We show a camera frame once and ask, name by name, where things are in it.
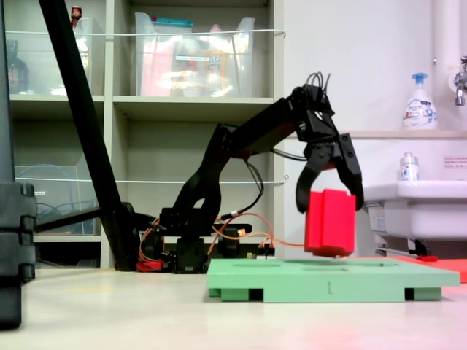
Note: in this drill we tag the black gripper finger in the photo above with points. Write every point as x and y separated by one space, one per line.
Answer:
353 171
302 189

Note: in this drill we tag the red cross columnar block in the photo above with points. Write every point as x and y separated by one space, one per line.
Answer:
330 222

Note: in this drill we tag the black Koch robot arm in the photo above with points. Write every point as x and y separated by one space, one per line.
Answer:
204 189

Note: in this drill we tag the green shape-hole board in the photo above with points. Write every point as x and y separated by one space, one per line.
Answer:
299 282

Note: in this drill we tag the small clear sanitizer bottle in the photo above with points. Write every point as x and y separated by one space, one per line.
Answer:
408 169

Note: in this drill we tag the small circuit board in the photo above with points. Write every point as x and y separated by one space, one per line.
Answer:
261 255

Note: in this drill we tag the white ceramic sink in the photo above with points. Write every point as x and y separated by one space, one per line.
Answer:
419 215

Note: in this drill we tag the white foam soap pump bottle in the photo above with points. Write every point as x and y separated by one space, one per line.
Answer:
419 109

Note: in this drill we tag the black table clamp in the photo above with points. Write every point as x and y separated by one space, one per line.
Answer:
229 248

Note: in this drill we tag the beige shelf unit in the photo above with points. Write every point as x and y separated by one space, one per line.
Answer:
193 104

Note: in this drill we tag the metal water faucet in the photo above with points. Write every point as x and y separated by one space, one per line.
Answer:
460 82

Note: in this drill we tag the large clear storage bin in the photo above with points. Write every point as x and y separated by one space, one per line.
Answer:
193 65

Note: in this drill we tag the black tripod leg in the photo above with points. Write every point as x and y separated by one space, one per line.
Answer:
76 91

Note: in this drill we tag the clear bin with bottles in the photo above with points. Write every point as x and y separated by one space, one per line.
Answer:
85 54

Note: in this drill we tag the notched black stack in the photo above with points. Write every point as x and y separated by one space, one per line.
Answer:
16 233

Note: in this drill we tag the dark glass bottle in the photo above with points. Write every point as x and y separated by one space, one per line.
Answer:
16 74

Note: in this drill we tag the white wall label red text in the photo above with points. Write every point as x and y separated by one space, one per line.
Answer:
456 162

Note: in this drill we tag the dark grey vertical post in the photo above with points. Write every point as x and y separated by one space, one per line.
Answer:
5 91

